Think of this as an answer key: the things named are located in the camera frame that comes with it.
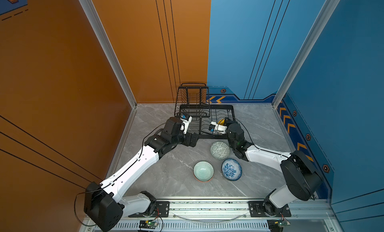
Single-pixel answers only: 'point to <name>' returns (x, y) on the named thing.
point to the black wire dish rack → (193, 99)
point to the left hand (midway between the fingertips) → (192, 132)
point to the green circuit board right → (282, 223)
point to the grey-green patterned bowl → (220, 150)
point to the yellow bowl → (221, 122)
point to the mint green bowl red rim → (203, 171)
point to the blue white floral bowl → (231, 169)
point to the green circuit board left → (148, 224)
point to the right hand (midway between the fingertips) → (228, 115)
